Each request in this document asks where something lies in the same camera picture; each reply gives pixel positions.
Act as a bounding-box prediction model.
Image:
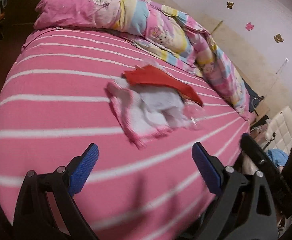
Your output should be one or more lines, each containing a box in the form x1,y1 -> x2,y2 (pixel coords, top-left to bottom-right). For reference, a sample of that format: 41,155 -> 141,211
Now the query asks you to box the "cream leather office chair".
250,105 -> 292,165

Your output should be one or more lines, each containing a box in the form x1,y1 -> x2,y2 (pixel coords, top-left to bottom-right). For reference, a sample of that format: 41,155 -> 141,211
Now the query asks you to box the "pink striped bed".
0,29 -> 249,239

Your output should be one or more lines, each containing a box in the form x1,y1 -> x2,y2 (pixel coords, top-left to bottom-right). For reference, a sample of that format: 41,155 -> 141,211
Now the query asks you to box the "blue clothing on chair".
266,148 -> 289,168

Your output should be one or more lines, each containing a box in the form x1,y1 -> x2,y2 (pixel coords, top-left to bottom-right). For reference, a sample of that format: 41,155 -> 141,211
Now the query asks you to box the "colourful striped cartoon duvet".
34,0 -> 250,120

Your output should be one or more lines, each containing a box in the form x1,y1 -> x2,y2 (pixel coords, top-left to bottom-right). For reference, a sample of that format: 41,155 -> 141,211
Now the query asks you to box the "red plastic bag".
124,64 -> 204,107

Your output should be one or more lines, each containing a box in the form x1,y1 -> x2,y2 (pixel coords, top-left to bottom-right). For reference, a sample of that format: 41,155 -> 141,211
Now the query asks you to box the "dark blue pillow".
244,80 -> 264,113

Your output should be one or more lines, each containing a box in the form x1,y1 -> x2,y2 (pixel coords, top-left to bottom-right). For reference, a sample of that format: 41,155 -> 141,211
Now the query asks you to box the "brown bear sticker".
273,34 -> 284,43
227,1 -> 234,9

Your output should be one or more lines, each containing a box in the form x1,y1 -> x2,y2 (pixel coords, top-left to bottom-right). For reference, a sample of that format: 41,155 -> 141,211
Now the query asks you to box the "pink bordered white cloth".
106,78 -> 208,148

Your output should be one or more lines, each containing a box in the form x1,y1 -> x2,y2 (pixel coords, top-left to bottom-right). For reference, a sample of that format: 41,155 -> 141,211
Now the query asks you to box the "pink bear sticker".
245,22 -> 255,31

